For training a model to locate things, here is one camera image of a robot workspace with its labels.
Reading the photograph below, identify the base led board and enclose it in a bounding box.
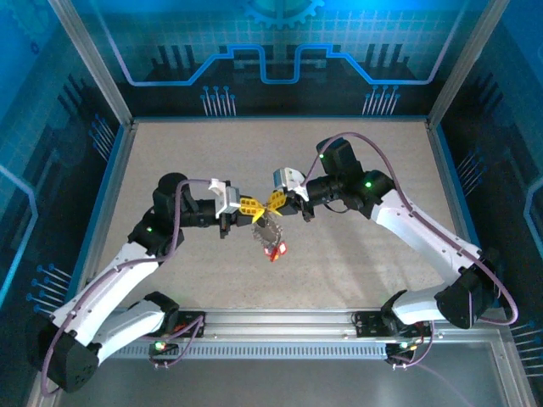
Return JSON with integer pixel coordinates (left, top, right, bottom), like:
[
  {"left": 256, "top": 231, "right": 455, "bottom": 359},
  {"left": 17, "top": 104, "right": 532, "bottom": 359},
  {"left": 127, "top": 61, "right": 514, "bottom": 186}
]
[
  {"left": 385, "top": 338, "right": 419, "bottom": 357},
  {"left": 148, "top": 337, "right": 179, "bottom": 355}
]

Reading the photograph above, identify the slotted grey cable duct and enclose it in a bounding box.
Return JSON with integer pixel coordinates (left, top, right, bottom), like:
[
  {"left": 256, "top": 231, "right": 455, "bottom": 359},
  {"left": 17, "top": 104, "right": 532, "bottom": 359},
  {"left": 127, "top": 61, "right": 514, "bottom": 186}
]
[{"left": 101, "top": 341, "right": 394, "bottom": 361}]

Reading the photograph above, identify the left aluminium frame post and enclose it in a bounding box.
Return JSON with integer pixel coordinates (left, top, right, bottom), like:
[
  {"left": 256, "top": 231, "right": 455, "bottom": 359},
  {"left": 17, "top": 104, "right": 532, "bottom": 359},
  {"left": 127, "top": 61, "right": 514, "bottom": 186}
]
[{"left": 47, "top": 0, "right": 136, "bottom": 128}]

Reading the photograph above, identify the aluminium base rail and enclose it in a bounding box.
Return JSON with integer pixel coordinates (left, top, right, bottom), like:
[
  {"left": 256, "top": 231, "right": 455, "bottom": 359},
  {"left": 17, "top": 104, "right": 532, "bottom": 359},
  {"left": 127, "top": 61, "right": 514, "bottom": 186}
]
[{"left": 177, "top": 308, "right": 508, "bottom": 340}]

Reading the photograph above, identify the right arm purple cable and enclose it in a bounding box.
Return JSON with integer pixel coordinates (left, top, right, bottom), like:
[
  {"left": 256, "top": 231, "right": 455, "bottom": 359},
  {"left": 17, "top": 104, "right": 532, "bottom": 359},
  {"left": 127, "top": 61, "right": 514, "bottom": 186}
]
[{"left": 303, "top": 132, "right": 519, "bottom": 370}]

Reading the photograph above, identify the right aluminium frame post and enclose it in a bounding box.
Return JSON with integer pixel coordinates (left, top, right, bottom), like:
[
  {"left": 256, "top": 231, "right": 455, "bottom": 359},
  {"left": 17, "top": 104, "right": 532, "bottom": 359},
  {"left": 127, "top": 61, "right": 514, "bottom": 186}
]
[{"left": 426, "top": 0, "right": 512, "bottom": 128}]

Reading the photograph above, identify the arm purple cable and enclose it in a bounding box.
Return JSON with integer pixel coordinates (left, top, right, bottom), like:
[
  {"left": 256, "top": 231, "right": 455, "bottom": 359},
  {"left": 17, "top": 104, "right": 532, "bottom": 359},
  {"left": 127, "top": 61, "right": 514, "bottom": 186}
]
[
  {"left": 303, "top": 132, "right": 519, "bottom": 370},
  {"left": 40, "top": 178, "right": 216, "bottom": 398}
]

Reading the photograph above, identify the left base LED board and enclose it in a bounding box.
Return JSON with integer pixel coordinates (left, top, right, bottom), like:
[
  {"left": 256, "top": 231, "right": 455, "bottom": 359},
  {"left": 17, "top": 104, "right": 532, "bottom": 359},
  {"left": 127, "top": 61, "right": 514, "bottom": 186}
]
[{"left": 148, "top": 337, "right": 179, "bottom": 355}]

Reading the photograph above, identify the aluminium side rail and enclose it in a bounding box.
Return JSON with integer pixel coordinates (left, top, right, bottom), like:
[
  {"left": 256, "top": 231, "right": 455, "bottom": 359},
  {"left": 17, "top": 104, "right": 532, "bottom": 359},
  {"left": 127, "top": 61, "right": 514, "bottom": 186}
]
[
  {"left": 426, "top": 120, "right": 489, "bottom": 307},
  {"left": 67, "top": 120, "right": 137, "bottom": 306}
]

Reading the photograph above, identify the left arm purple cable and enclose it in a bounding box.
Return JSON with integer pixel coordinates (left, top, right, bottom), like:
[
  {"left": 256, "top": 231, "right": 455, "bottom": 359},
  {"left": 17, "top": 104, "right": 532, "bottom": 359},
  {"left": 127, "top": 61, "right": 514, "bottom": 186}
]
[{"left": 40, "top": 178, "right": 216, "bottom": 398}]

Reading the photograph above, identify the right base LED board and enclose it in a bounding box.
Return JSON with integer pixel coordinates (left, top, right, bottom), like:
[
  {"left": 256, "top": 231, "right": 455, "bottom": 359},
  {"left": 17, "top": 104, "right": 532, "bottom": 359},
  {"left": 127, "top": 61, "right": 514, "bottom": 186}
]
[{"left": 385, "top": 338, "right": 419, "bottom": 357}]

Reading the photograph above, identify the right aluminium side rail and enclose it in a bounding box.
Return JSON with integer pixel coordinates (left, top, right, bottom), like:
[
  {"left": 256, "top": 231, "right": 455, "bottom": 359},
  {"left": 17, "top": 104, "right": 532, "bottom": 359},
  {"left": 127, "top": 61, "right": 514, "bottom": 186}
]
[{"left": 426, "top": 120, "right": 489, "bottom": 307}]

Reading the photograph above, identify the aluminium frame post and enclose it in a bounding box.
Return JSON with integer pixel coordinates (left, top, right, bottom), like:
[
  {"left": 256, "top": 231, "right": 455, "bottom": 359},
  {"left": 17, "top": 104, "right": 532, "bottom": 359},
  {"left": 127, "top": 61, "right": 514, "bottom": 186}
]
[
  {"left": 47, "top": 0, "right": 136, "bottom": 128},
  {"left": 426, "top": 0, "right": 512, "bottom": 128}
]

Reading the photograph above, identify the grey metal front panel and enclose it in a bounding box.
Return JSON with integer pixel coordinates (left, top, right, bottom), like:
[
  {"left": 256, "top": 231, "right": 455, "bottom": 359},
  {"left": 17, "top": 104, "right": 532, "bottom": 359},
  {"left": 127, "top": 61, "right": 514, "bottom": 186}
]
[{"left": 25, "top": 338, "right": 538, "bottom": 407}]

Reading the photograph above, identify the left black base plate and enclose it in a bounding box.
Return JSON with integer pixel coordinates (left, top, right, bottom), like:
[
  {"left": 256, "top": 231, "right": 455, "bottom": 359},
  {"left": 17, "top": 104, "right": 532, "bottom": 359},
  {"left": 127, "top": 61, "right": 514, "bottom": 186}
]
[{"left": 174, "top": 310, "right": 208, "bottom": 339}]

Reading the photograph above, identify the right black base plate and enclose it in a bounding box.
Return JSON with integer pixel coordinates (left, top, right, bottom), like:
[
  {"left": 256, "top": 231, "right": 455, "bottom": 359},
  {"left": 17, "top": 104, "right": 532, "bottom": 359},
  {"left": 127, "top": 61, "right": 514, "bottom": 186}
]
[{"left": 352, "top": 310, "right": 434, "bottom": 339}]

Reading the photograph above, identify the keyring with keys and tags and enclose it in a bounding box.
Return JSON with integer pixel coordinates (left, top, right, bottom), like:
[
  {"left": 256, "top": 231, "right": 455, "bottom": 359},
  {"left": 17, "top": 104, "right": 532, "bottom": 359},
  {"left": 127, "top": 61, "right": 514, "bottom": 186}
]
[{"left": 250, "top": 213, "right": 290, "bottom": 265}]

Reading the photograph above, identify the left aluminium side rail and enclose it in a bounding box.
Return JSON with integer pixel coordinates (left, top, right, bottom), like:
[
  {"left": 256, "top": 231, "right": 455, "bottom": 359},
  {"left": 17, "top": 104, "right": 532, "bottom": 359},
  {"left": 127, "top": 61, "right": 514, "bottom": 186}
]
[{"left": 67, "top": 120, "right": 137, "bottom": 306}]

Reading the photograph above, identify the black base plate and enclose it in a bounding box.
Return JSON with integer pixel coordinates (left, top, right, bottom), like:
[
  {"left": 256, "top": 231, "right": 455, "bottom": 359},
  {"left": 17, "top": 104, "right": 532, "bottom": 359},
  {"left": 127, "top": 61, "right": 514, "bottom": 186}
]
[
  {"left": 174, "top": 310, "right": 208, "bottom": 339},
  {"left": 352, "top": 310, "right": 434, "bottom": 339}
]

